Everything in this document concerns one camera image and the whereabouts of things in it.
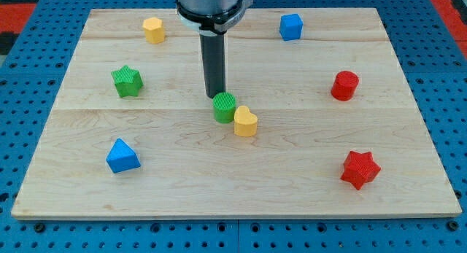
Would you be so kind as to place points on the yellow hexagon block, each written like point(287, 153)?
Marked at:
point(154, 30)

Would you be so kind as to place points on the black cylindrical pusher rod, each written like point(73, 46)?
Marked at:
point(213, 62)

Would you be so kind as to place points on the light wooden board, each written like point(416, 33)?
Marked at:
point(193, 167)

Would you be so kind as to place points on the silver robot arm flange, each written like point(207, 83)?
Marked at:
point(212, 17)

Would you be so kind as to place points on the green cylinder block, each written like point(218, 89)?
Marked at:
point(224, 107)

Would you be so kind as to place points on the yellow heart block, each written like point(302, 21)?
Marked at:
point(245, 122)

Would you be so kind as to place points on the red star block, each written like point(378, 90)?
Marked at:
point(359, 169)

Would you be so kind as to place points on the blue cube block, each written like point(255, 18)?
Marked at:
point(290, 27)

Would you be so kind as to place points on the red cylinder block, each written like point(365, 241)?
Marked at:
point(344, 85)

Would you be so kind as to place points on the blue triangle block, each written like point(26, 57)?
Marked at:
point(121, 157)

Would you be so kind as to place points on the green star block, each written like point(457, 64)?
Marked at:
point(127, 81)

